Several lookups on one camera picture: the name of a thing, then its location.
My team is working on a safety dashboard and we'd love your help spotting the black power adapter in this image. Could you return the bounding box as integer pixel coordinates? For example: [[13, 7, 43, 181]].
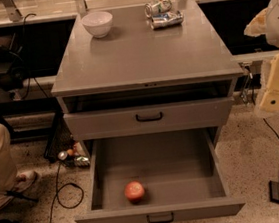
[[268, 181, 279, 203]]

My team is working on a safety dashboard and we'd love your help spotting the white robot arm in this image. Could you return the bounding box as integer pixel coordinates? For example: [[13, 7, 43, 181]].
[[244, 0, 279, 118]]

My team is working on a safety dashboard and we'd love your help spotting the open grey lower drawer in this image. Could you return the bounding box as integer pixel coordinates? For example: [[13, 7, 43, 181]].
[[75, 129, 245, 223]]

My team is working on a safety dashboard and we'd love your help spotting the grey drawer cabinet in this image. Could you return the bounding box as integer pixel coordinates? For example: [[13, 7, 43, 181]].
[[41, 0, 252, 154]]

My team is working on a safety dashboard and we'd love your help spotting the white and red shoe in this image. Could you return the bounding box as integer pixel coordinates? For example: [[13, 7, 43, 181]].
[[11, 170, 37, 193]]

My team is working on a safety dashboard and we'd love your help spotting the crushed can with blue label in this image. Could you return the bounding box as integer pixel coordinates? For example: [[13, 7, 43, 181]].
[[150, 10, 184, 29]]

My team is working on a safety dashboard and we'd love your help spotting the closed grey upper drawer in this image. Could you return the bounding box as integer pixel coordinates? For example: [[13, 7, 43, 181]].
[[64, 97, 233, 140]]

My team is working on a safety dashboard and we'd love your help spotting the black looped floor cable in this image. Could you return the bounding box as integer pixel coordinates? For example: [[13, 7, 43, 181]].
[[36, 158, 89, 223]]

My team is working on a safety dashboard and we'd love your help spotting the crushed can with green label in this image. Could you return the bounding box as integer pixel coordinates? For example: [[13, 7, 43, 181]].
[[144, 0, 172, 18]]

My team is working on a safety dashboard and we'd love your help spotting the pile of cans on floor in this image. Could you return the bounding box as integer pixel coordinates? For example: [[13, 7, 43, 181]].
[[57, 142, 90, 168]]

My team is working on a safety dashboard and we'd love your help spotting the red apple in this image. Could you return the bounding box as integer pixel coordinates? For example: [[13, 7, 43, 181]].
[[124, 181, 145, 203]]

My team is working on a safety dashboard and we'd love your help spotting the white bowl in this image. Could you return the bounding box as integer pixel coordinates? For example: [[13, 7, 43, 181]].
[[81, 11, 113, 38]]

